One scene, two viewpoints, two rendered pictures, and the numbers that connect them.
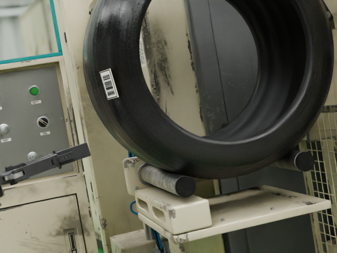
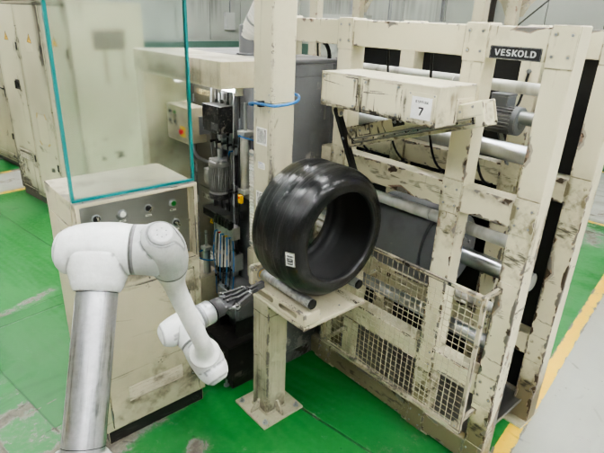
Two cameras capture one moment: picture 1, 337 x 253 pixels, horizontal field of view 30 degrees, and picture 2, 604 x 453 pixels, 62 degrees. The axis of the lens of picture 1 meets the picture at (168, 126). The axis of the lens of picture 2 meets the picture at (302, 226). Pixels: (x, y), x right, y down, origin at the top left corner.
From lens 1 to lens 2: 125 cm
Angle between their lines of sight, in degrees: 33
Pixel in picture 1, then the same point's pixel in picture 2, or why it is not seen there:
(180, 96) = not seen: hidden behind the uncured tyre
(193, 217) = (313, 318)
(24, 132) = not seen: hidden behind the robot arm
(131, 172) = (254, 273)
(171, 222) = (304, 322)
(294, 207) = (350, 305)
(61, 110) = (187, 213)
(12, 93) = (159, 204)
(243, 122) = (316, 247)
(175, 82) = not seen: hidden behind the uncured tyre
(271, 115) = (330, 244)
